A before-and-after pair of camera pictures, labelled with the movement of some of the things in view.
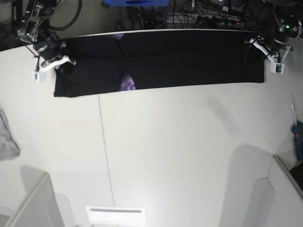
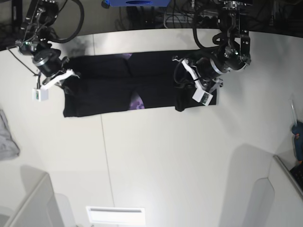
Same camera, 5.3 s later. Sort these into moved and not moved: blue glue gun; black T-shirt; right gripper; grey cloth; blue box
Moved: right gripper; black T-shirt
Not moved: blue glue gun; grey cloth; blue box
